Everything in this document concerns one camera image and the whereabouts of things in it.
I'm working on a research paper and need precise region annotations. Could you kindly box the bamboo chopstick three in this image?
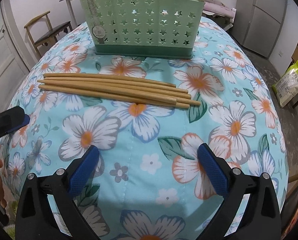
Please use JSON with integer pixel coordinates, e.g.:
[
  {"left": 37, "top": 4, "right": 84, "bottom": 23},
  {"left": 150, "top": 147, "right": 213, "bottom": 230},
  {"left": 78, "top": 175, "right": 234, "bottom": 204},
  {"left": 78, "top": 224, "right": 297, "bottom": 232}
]
[{"left": 38, "top": 80, "right": 191, "bottom": 101}]

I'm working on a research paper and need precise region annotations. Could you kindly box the bamboo chopstick five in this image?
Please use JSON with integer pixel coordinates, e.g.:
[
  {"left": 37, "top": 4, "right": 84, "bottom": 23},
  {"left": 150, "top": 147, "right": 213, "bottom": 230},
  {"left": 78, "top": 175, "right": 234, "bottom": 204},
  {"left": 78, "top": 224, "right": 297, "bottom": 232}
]
[{"left": 176, "top": 98, "right": 201, "bottom": 106}]

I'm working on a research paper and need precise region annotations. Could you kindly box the bamboo chopstick one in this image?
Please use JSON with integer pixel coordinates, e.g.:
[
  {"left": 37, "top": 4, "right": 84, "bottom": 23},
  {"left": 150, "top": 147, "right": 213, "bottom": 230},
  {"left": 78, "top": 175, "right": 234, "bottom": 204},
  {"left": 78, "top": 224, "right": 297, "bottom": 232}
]
[{"left": 43, "top": 73, "right": 176, "bottom": 87}]

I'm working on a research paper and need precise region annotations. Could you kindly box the floral blue tablecloth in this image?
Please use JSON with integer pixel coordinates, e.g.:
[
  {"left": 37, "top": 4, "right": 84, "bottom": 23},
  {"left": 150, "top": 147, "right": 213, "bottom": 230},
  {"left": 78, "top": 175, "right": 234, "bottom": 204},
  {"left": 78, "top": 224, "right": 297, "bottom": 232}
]
[{"left": 0, "top": 18, "right": 288, "bottom": 239}]

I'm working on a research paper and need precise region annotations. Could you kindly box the bamboo chopstick six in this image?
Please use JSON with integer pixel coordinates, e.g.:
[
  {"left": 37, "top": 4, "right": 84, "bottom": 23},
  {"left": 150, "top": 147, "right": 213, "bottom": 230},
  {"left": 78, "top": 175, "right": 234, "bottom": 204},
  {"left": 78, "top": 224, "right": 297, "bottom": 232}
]
[{"left": 161, "top": 101, "right": 191, "bottom": 110}]

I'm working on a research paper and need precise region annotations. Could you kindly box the wooden chair black seat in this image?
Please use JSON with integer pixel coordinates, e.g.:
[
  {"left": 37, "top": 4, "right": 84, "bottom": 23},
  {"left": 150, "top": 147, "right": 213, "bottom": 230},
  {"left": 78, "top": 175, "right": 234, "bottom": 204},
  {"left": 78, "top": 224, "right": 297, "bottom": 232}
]
[{"left": 24, "top": 10, "right": 74, "bottom": 55}]

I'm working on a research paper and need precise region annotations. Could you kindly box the pink rolled bedding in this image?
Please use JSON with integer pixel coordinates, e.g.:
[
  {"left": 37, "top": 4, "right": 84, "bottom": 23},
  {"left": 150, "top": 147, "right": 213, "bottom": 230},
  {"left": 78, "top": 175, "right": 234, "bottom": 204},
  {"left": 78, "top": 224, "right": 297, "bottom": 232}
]
[{"left": 203, "top": 0, "right": 236, "bottom": 18}]

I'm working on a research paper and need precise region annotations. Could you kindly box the bamboo chopstick four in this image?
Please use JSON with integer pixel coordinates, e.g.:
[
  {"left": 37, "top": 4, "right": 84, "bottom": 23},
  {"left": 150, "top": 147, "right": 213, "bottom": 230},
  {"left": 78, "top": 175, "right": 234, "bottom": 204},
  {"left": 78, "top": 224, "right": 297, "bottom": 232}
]
[{"left": 38, "top": 85, "right": 176, "bottom": 107}]

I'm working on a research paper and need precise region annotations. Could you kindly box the silver refrigerator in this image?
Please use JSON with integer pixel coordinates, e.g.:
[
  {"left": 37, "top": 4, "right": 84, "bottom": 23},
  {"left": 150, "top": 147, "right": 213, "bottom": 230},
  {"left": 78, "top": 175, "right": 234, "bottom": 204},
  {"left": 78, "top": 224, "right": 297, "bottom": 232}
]
[{"left": 231, "top": 0, "right": 287, "bottom": 58}]

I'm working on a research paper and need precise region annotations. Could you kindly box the yellow green rice bag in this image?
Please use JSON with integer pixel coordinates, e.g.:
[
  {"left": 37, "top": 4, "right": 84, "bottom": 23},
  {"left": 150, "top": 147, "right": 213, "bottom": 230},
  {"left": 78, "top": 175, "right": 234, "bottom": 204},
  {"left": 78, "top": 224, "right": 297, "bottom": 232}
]
[{"left": 272, "top": 60, "right": 298, "bottom": 108}]

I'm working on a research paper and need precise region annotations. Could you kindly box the white door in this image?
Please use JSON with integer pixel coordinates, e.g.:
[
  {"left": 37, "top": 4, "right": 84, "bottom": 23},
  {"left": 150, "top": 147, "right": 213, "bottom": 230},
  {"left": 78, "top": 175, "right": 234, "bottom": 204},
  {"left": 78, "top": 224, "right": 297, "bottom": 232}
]
[{"left": 0, "top": 6, "right": 29, "bottom": 113}]

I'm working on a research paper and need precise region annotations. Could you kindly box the bamboo chopstick two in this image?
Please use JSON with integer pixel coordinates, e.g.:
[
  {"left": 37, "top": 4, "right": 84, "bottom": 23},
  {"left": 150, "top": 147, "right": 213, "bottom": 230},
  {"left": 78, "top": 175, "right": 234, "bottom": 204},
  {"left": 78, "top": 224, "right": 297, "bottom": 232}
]
[{"left": 43, "top": 77, "right": 189, "bottom": 94}]

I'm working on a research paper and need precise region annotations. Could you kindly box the green star-holed utensil caddy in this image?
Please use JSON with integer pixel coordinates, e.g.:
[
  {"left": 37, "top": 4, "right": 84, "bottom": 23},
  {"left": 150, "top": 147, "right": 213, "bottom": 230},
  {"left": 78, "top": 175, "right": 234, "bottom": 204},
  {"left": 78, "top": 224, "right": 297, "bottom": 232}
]
[{"left": 80, "top": 0, "right": 204, "bottom": 59}]

